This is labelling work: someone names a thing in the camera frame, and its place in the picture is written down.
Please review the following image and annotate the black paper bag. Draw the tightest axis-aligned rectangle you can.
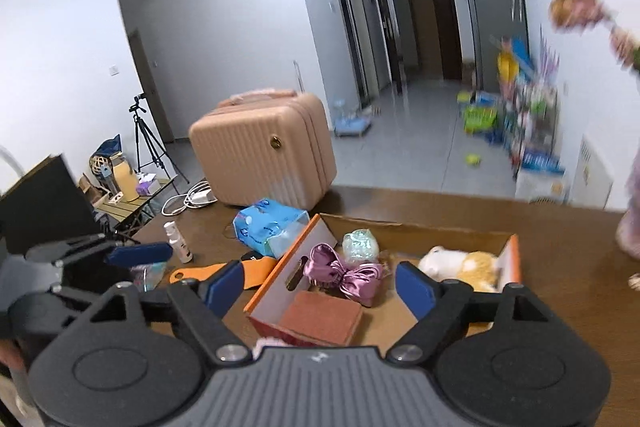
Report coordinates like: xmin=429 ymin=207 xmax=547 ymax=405
xmin=1 ymin=156 xmax=101 ymax=255

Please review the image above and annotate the blue tissue pack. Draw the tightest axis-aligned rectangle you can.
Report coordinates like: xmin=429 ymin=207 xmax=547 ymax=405
xmin=232 ymin=198 xmax=309 ymax=260

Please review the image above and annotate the black camera tripod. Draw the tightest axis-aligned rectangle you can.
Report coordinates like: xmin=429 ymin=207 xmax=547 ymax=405
xmin=128 ymin=93 xmax=190 ymax=184

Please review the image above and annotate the white green mesh ball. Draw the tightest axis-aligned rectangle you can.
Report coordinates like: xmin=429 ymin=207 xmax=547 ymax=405
xmin=342 ymin=229 xmax=380 ymax=265

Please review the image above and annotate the white power strip cable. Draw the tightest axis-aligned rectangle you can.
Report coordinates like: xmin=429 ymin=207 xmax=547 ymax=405
xmin=160 ymin=178 xmax=219 ymax=217

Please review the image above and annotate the small clear plastic bag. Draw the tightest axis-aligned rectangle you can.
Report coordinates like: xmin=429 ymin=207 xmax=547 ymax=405
xmin=129 ymin=262 xmax=166 ymax=293

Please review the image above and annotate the orange scouring sponge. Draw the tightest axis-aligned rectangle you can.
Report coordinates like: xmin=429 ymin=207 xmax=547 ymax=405
xmin=278 ymin=291 xmax=362 ymax=347

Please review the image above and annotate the folding table with items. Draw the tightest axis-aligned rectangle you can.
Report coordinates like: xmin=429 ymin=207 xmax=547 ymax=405
xmin=78 ymin=134 xmax=176 ymax=236

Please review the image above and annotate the pink ribbed suitcase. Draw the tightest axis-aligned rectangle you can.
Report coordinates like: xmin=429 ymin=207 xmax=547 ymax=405
xmin=189 ymin=90 xmax=337 ymax=210

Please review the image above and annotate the white yellow plush toy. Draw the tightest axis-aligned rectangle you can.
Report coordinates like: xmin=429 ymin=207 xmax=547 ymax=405
xmin=418 ymin=246 xmax=499 ymax=293

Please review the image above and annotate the red orange cardboard box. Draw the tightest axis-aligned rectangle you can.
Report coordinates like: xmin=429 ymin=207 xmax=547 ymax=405
xmin=244 ymin=213 xmax=522 ymax=352

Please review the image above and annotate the pink fuzzy vase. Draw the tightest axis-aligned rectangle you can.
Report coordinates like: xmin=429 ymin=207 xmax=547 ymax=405
xmin=616 ymin=153 xmax=640 ymax=259

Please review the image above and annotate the left hand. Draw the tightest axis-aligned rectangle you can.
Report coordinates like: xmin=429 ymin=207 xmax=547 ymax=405
xmin=0 ymin=339 xmax=25 ymax=371

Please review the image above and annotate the fallen flower petal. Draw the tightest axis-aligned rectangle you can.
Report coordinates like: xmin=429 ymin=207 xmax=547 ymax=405
xmin=628 ymin=273 xmax=640 ymax=291

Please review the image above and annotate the pink satin scrunchie bow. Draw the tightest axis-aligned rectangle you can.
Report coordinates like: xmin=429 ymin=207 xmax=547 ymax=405
xmin=303 ymin=243 xmax=386 ymax=308

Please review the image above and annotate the orange cloth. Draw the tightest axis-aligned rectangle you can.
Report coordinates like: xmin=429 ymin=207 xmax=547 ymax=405
xmin=168 ymin=250 xmax=279 ymax=292

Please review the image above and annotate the dark grey refrigerator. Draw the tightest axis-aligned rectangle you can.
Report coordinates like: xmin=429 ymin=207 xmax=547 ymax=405
xmin=468 ymin=0 xmax=529 ymax=93

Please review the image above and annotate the white spray bottle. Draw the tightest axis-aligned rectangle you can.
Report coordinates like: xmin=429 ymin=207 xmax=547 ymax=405
xmin=164 ymin=221 xmax=193 ymax=265

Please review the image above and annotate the cluttered storage rack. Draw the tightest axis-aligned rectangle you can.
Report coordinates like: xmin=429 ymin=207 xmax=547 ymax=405
xmin=457 ymin=37 xmax=565 ymax=176

